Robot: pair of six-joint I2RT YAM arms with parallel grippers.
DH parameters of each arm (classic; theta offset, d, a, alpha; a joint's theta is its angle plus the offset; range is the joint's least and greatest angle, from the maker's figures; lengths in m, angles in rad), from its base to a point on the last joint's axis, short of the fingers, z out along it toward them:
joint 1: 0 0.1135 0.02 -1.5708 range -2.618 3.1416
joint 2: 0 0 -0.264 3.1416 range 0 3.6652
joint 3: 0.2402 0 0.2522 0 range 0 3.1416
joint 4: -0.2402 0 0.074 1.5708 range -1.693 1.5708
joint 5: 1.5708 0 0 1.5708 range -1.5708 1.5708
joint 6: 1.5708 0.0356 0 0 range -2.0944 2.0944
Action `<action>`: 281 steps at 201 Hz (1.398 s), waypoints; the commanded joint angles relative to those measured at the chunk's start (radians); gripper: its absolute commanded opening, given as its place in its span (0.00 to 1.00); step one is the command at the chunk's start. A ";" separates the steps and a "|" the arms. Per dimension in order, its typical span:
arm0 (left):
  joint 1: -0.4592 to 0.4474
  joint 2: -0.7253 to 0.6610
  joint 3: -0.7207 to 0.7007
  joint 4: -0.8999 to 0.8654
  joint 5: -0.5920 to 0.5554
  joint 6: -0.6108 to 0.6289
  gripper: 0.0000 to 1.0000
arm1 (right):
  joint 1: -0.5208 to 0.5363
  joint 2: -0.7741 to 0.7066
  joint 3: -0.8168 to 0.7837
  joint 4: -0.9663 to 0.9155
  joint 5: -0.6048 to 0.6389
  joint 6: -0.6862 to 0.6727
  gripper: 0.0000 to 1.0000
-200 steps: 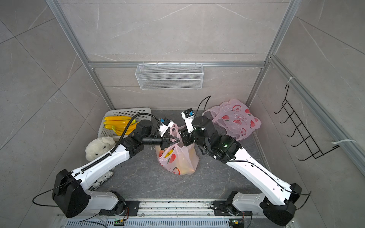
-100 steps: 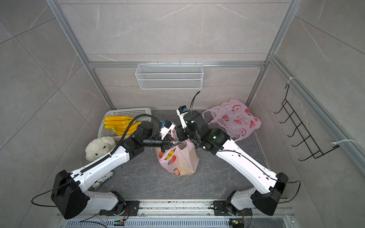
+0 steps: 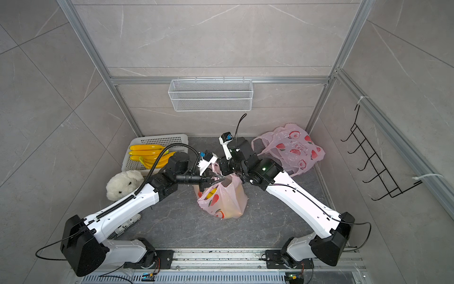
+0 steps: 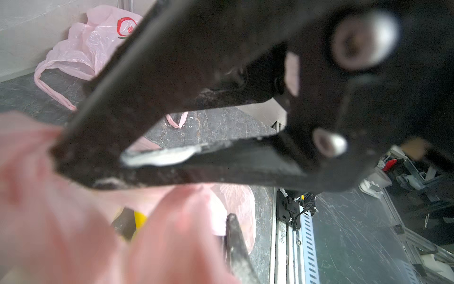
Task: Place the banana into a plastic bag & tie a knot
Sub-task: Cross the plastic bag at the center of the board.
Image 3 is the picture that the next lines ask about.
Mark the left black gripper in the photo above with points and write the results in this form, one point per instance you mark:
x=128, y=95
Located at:
x=210, y=178

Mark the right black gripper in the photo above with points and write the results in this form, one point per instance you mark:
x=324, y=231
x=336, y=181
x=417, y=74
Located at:
x=223, y=163

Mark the pink plastic bag front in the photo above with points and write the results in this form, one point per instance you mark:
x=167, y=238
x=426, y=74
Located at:
x=229, y=201

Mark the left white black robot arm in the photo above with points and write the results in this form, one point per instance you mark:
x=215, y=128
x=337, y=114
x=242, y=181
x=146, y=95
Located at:
x=86, y=243

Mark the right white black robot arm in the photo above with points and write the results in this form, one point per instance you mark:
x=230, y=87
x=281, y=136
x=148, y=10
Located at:
x=331, y=229

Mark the orange yellow banana bunch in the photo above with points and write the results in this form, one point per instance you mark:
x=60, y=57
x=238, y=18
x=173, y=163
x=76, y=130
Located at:
x=147, y=155

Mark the pink strawberry plastic bag rear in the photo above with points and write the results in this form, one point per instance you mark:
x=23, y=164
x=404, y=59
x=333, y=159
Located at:
x=293, y=147

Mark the white plastic basket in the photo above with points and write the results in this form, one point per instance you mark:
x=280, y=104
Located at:
x=163, y=140

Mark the white plush toy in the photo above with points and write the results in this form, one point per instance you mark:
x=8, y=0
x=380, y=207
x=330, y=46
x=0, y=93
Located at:
x=123, y=184

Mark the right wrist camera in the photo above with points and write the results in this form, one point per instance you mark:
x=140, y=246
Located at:
x=224, y=140

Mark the white wire mesh shelf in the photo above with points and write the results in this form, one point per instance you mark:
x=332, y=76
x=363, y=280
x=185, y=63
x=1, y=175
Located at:
x=193, y=95

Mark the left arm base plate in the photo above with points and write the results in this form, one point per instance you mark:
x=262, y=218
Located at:
x=158, y=259

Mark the aluminium mounting rail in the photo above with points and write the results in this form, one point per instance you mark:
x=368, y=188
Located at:
x=233, y=266

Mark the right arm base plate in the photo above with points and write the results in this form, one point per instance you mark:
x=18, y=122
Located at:
x=275, y=259

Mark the black wire hook rack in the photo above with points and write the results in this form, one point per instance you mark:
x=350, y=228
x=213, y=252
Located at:
x=374, y=161

